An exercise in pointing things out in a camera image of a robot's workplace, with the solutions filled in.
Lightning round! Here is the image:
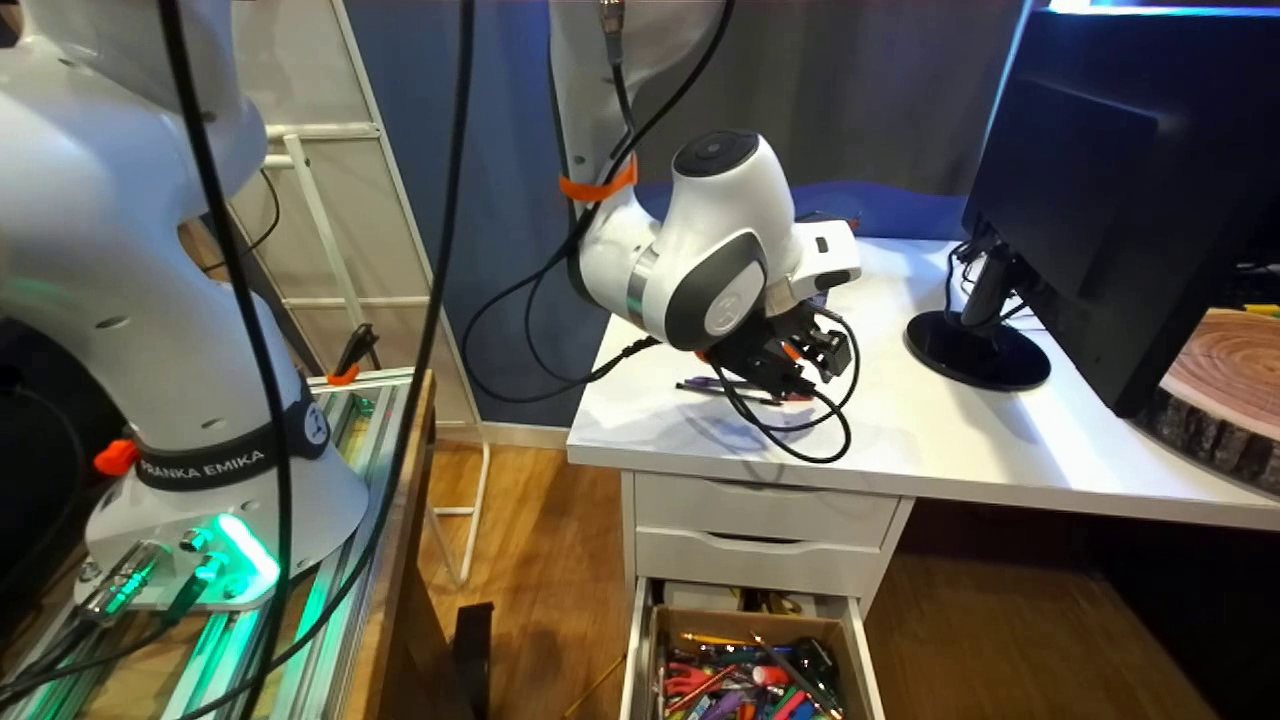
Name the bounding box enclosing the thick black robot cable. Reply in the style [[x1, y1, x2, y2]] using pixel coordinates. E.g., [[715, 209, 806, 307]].
[[0, 0, 864, 720]]

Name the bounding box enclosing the white open drawer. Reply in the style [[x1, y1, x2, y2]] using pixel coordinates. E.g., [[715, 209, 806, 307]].
[[615, 575, 892, 720]]

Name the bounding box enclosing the white metal rack frame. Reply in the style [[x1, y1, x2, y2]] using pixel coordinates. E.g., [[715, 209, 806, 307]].
[[253, 0, 493, 592]]

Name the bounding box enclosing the gray curtain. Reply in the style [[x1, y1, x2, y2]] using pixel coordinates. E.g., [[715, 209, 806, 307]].
[[715, 0, 1033, 204]]

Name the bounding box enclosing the aluminium rail robot bench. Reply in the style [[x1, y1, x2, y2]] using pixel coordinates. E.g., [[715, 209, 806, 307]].
[[0, 363, 440, 720]]

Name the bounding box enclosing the black computer monitor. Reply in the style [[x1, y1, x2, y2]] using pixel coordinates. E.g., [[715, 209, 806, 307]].
[[961, 0, 1280, 426]]

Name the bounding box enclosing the black monitor cable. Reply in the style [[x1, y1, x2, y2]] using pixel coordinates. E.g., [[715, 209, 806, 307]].
[[942, 237, 976, 320]]

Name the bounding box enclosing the white desk with drawers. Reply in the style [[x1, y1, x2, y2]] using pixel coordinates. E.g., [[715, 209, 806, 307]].
[[563, 225, 1280, 720]]

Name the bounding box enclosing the black orange clamp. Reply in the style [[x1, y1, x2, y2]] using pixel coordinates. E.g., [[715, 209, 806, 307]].
[[326, 320, 384, 392]]

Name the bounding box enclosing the thin black cable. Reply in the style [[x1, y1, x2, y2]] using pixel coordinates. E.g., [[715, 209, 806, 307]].
[[253, 165, 287, 262]]

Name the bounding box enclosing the black floor stand piece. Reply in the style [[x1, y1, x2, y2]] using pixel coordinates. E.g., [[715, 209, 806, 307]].
[[452, 601, 495, 720]]

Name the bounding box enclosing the blue partition panel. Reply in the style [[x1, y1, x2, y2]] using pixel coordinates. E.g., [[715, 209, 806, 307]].
[[342, 0, 973, 433]]

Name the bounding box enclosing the wood slice slab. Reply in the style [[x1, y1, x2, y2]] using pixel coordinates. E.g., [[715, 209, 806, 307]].
[[1147, 305, 1280, 496]]

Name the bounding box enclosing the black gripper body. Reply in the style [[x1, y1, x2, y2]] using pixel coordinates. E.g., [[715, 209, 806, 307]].
[[704, 307, 836, 400]]

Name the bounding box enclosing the black round monitor stand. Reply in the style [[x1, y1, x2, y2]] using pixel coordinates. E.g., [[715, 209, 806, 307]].
[[902, 237, 1057, 395]]

